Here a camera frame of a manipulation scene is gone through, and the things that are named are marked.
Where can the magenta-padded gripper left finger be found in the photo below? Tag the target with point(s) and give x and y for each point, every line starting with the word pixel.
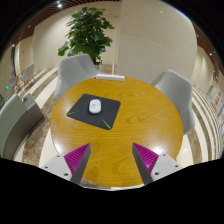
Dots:
pixel 76 159

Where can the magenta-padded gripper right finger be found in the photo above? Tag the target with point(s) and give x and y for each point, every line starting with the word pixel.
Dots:
pixel 146 159

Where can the white cartoon-print computer mouse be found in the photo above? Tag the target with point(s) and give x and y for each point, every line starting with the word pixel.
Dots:
pixel 95 106

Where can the black mouse pad green lines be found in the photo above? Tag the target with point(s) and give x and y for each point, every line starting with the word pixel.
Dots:
pixel 110 111

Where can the grey-green armchair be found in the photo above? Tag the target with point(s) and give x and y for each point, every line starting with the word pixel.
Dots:
pixel 15 126

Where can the light grey shell chair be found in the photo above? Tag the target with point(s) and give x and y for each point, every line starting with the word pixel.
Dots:
pixel 75 71
pixel 176 93

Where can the white power strip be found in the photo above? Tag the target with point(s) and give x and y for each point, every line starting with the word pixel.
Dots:
pixel 110 77

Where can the group of white chairs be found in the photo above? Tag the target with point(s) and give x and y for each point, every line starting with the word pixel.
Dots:
pixel 26 73

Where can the green potted plant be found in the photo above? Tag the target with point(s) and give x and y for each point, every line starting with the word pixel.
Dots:
pixel 88 31

